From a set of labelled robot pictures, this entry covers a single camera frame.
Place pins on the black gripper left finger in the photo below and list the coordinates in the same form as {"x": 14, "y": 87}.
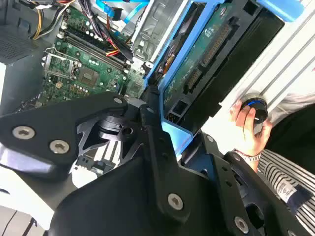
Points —
{"x": 61, "y": 123}

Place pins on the bare person hand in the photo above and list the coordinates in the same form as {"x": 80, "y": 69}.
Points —
{"x": 253, "y": 145}

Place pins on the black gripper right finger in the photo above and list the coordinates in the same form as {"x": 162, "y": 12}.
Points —
{"x": 225, "y": 175}

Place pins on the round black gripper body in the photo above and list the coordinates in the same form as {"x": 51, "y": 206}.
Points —
{"x": 118, "y": 201}

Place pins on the hard disk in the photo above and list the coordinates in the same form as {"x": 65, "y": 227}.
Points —
{"x": 209, "y": 61}

